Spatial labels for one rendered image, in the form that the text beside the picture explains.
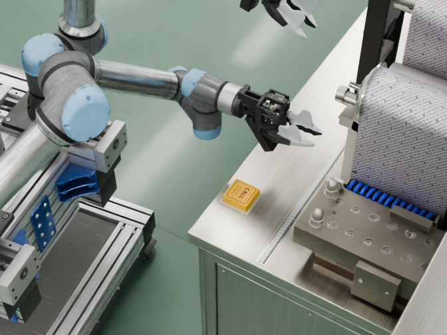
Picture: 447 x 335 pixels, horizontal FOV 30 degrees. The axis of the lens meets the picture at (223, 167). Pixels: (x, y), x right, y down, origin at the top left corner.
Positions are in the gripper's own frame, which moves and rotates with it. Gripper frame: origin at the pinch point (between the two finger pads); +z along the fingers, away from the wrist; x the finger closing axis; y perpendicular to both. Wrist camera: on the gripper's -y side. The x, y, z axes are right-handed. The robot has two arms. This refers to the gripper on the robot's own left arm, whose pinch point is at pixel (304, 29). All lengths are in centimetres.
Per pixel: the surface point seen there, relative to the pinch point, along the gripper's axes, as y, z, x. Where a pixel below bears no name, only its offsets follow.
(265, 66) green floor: -152, 32, 122
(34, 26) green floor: -222, -52, 90
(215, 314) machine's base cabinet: -63, 46, -30
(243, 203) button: -37.1, 25.0, -17.4
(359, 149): -6.4, 29.3, -4.9
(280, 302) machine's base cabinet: -35, 47, -30
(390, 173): -3.9, 37.8, -4.9
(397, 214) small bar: -4.3, 44.9, -10.9
